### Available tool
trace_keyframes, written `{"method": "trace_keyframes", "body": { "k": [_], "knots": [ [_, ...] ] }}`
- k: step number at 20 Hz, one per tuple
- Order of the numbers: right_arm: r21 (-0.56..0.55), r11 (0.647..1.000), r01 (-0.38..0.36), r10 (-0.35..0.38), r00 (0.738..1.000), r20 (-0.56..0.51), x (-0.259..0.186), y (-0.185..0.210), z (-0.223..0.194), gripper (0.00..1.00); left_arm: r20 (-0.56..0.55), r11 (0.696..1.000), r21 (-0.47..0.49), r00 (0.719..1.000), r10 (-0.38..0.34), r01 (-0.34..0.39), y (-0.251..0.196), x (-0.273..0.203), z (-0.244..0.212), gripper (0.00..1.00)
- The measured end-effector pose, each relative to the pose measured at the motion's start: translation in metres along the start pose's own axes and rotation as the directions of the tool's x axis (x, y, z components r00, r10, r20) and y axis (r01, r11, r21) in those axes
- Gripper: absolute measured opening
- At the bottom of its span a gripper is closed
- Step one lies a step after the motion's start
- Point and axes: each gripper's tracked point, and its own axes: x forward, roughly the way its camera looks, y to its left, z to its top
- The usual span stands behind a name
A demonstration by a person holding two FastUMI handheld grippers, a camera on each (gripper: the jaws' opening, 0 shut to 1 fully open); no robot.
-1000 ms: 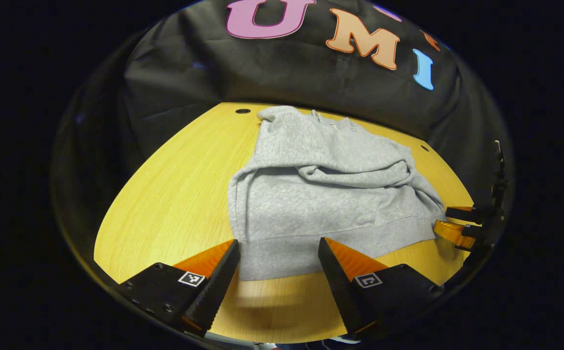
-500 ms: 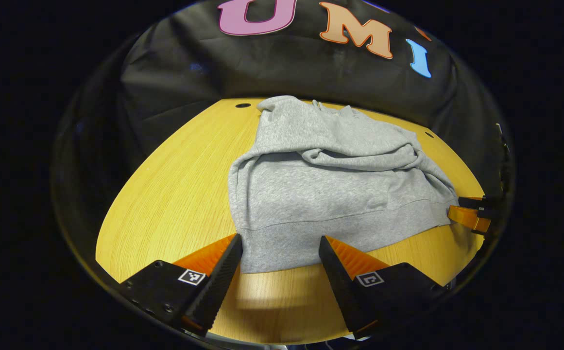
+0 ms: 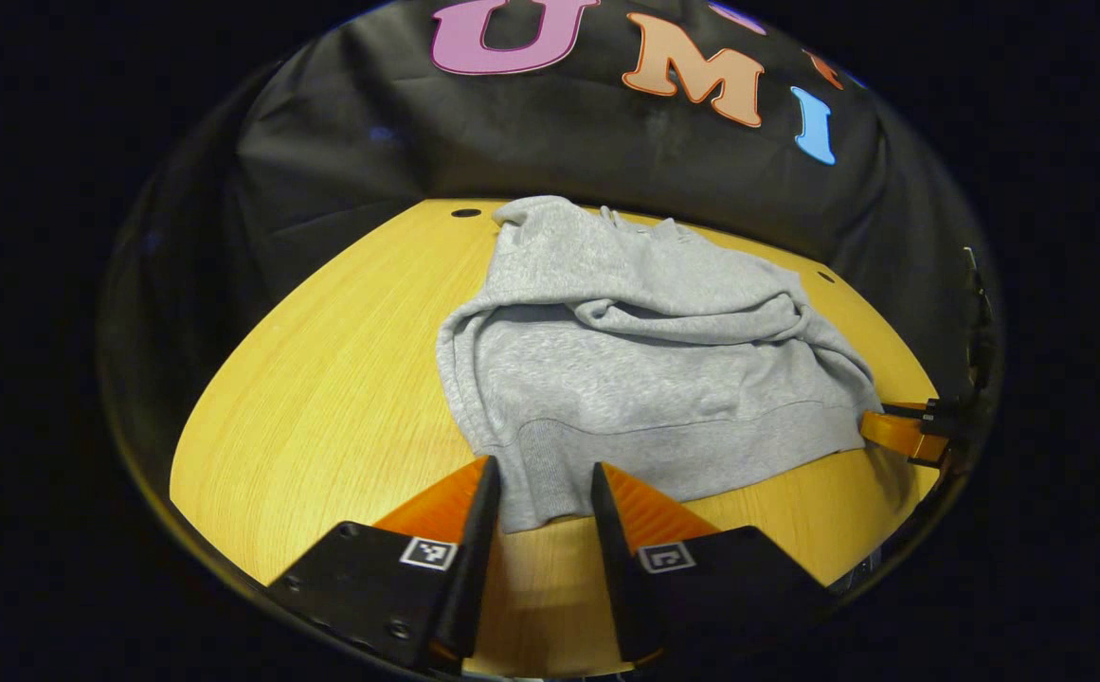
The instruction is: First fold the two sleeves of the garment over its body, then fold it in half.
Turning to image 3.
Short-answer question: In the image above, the grey sweatshirt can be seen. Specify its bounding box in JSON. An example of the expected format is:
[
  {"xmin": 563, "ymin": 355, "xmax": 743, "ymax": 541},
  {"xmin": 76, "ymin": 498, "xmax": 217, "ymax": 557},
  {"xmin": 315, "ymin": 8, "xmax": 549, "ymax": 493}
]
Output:
[{"xmin": 436, "ymin": 195, "xmax": 884, "ymax": 533}]

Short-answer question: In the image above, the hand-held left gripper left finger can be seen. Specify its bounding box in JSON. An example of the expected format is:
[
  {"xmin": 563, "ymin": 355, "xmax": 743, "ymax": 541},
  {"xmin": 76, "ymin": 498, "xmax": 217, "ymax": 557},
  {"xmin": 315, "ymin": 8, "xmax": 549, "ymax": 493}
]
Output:
[{"xmin": 267, "ymin": 455, "xmax": 501, "ymax": 672}]

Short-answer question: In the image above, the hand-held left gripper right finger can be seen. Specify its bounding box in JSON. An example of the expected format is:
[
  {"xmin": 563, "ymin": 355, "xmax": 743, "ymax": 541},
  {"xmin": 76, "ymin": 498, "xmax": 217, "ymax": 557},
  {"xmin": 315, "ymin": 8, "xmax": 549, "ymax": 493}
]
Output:
[{"xmin": 590, "ymin": 462, "xmax": 835, "ymax": 664}]

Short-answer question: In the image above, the black backdrop cloth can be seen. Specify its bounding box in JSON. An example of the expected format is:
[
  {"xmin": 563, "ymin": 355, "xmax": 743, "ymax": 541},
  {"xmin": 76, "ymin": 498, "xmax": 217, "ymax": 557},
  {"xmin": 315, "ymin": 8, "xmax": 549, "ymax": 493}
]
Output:
[{"xmin": 99, "ymin": 0, "xmax": 996, "ymax": 456}]

